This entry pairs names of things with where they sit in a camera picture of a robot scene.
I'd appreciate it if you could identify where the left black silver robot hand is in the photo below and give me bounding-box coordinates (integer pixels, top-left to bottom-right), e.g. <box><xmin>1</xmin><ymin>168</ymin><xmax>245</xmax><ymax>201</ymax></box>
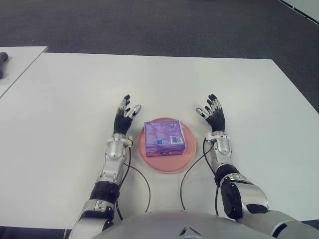
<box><xmin>114</xmin><ymin>94</ymin><xmax>142</xmax><ymax>135</ymax></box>

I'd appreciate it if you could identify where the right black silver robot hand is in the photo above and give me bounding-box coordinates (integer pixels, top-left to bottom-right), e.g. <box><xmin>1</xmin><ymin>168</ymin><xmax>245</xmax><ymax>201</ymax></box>
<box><xmin>195</xmin><ymin>94</ymin><xmax>227</xmax><ymax>134</ymax></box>

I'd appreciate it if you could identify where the purple tissue paper pack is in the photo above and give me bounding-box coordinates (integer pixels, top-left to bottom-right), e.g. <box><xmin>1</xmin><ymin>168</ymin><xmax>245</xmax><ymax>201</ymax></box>
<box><xmin>144</xmin><ymin>119</ymin><xmax>187</xmax><ymax>158</ymax></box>

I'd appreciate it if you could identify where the pink round plate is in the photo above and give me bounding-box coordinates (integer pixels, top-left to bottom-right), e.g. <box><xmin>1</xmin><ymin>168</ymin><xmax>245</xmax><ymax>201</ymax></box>
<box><xmin>137</xmin><ymin>116</ymin><xmax>197</xmax><ymax>174</ymax></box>

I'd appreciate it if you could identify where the grey robot torso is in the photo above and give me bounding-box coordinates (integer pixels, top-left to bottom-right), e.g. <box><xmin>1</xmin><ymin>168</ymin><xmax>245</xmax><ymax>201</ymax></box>
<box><xmin>92</xmin><ymin>210</ymin><xmax>275</xmax><ymax>239</ymax></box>

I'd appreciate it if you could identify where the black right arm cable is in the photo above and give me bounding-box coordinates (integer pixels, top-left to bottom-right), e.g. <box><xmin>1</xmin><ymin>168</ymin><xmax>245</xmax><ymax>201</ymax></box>
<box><xmin>179</xmin><ymin>139</ymin><xmax>221</xmax><ymax>216</ymax></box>

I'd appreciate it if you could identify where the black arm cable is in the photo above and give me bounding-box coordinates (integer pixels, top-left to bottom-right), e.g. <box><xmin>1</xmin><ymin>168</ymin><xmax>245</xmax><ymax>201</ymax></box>
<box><xmin>179</xmin><ymin>139</ymin><xmax>221</xmax><ymax>216</ymax></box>
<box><xmin>116</xmin><ymin>146</ymin><xmax>151</xmax><ymax>221</ymax></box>

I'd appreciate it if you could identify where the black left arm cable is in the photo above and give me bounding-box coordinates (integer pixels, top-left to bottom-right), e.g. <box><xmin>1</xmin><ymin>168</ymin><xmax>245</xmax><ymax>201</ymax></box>
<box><xmin>116</xmin><ymin>146</ymin><xmax>151</xmax><ymax>221</ymax></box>

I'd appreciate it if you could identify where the black handle-shaped object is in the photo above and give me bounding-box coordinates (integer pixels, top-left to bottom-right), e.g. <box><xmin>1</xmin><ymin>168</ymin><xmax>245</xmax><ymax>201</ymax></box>
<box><xmin>0</xmin><ymin>51</ymin><xmax>10</xmax><ymax>80</ymax></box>

